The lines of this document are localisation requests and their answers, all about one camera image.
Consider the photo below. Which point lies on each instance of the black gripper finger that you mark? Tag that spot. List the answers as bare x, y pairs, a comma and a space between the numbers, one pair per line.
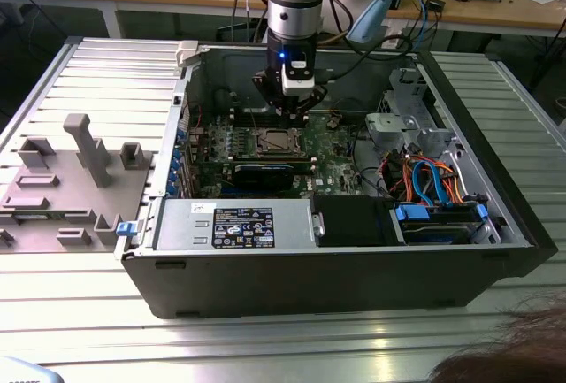
316, 99
269, 89

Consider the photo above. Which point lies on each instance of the CPU with silver top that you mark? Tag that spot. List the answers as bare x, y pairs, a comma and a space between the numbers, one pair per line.
285, 137

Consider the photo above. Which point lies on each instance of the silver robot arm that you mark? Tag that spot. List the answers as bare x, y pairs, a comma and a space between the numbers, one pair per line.
294, 20

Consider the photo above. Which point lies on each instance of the CPU socket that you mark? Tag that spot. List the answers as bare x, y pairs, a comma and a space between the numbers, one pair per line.
255, 153

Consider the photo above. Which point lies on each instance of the green motherboard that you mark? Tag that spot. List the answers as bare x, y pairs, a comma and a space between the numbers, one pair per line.
331, 166

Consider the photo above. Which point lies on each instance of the green RAM stick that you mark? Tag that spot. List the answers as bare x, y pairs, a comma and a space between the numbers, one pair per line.
274, 162

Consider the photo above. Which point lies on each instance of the silver metal drive cage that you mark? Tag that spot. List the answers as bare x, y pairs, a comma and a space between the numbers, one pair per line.
389, 128

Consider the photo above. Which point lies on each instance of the grey plastic case latch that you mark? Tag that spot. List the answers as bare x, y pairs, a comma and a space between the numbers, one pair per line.
185, 53

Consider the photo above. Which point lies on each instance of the black graphics card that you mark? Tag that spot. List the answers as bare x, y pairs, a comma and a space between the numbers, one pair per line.
263, 177

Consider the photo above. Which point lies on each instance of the white paper label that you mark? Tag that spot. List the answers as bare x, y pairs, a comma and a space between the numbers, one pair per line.
391, 39

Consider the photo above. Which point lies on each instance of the black plastic shroud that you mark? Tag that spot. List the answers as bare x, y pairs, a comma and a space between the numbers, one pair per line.
349, 221

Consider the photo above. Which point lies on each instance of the hard disk in blue carrier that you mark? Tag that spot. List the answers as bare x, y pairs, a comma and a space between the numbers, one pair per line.
411, 214

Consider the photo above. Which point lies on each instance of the small black adapter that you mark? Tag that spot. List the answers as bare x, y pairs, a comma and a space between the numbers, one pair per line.
435, 4

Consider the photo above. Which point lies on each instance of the silver power supply unit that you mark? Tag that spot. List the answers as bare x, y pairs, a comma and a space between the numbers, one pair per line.
185, 224

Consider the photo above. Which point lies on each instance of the black PC case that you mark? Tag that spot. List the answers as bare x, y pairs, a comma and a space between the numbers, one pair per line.
309, 285

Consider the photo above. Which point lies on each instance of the blue plastic case latch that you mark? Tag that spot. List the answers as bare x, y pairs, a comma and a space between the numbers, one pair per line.
125, 229

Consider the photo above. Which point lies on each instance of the grey parts rack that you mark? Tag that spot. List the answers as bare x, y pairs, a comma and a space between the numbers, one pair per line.
66, 206

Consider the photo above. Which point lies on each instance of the person's dark-haired head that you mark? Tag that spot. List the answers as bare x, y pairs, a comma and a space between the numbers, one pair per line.
522, 356

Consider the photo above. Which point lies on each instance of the white plastic device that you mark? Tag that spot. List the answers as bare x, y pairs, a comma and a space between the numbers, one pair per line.
22, 372

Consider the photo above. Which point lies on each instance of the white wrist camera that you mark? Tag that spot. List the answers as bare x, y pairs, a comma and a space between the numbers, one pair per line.
297, 84

